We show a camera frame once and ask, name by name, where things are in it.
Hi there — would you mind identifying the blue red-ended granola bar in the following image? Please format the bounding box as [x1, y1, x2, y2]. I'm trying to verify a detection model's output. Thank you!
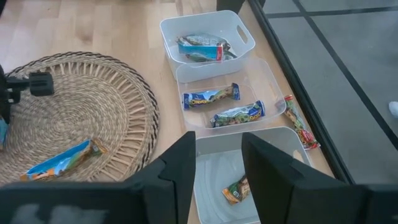
[177, 42, 224, 62]

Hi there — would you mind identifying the person's white shoe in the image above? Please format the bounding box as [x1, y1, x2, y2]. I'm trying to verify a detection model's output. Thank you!
[387, 101, 398, 119]

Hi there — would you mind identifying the grey plastic bin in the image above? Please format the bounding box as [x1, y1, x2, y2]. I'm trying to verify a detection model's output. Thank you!
[192, 126, 313, 224]

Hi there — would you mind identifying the blue orange-ended granola bar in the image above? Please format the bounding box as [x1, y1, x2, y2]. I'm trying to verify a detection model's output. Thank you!
[0, 117, 9, 150]

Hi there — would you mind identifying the clear plastic bin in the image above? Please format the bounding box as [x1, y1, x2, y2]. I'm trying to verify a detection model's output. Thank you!
[175, 57, 287, 138]

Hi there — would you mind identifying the orange blue granola bar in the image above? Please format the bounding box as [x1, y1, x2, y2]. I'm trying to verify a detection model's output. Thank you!
[20, 138, 108, 182]

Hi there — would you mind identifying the round woven straw mat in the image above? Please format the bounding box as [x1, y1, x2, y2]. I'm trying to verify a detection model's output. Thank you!
[0, 51, 160, 187]

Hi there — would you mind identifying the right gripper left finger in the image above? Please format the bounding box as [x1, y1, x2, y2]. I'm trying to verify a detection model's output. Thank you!
[0, 130, 197, 224]

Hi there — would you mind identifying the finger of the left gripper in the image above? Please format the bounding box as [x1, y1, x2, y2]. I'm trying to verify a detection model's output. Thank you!
[0, 104, 12, 125]

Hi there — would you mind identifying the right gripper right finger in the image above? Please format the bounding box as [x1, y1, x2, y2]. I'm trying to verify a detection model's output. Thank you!
[241, 131, 398, 224]

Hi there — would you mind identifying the blue silver granola bar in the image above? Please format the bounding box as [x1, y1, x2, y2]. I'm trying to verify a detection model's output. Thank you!
[210, 100, 266, 129]
[182, 83, 241, 110]

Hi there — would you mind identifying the red green granola bar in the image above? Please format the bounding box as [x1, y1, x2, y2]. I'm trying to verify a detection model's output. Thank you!
[276, 95, 321, 151]

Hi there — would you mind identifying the silver dark granola bar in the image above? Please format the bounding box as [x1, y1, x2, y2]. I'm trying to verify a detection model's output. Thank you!
[176, 33, 231, 50]

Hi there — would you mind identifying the white plastic bin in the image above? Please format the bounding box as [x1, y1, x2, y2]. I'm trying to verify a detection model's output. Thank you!
[159, 9, 256, 84]

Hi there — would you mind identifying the green orange granola bar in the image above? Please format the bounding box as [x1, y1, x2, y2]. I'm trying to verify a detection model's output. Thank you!
[221, 175, 252, 205]

